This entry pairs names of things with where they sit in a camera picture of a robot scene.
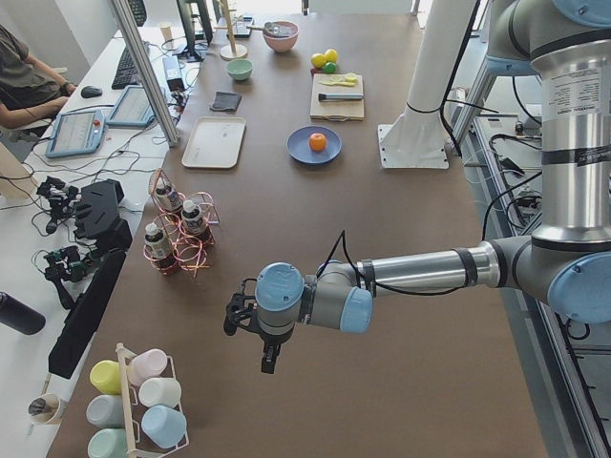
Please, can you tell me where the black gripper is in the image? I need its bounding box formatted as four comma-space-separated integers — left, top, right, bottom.
223, 279, 282, 374

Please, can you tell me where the orange fruit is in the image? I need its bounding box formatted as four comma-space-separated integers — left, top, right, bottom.
308, 133, 327, 152

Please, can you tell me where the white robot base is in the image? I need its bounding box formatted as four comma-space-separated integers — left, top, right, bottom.
378, 0, 479, 170

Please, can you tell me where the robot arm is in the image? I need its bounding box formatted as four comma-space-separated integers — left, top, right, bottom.
223, 1, 610, 373

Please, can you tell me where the blue plate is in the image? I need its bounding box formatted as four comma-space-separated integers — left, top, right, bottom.
286, 126, 343, 166

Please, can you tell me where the cup rack with cups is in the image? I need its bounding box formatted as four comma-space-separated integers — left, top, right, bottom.
86, 343, 190, 457

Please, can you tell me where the bottle lower left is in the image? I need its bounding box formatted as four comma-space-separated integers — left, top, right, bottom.
181, 199, 206, 238

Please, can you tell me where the bottle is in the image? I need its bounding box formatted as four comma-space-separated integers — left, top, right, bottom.
181, 199, 206, 238
144, 222, 176, 271
155, 181, 182, 213

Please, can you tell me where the bottle lower right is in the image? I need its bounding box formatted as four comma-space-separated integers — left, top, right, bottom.
144, 222, 176, 271

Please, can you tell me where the bottle top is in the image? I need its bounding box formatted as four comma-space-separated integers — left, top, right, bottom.
155, 181, 182, 213

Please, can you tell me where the cream tray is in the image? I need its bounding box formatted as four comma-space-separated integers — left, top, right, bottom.
181, 116, 245, 169

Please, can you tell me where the grey cloth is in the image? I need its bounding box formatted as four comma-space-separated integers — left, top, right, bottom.
210, 92, 242, 113

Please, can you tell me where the metal muddler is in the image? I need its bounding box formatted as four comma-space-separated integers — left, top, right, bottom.
317, 93, 364, 102

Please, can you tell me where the wooden cutting board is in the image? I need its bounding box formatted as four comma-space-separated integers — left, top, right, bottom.
309, 73, 365, 121

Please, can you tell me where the yellow knife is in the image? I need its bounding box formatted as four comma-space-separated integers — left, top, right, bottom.
319, 73, 359, 87

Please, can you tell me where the teach pendant tablet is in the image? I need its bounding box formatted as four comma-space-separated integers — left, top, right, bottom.
106, 85, 155, 129
45, 110, 105, 158

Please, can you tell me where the green bowl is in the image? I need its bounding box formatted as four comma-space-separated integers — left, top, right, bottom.
226, 58, 253, 81

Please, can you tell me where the yellow lemon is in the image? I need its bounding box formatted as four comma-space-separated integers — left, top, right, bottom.
310, 53, 327, 69
324, 49, 338, 63

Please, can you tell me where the wooden mug tree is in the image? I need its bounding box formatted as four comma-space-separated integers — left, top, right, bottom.
216, 0, 248, 61

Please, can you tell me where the black keyboard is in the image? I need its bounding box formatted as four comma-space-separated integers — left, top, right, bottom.
111, 48, 137, 90

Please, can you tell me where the pink bowl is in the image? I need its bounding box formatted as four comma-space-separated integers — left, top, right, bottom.
263, 21, 299, 53

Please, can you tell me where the metal ice scoop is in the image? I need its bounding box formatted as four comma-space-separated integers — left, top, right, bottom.
248, 21, 291, 37

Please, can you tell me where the person at desk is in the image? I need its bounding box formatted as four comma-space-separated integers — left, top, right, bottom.
1, 26, 77, 129

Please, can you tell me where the copper wire bottle rack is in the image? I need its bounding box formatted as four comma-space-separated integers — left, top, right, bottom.
142, 169, 220, 276

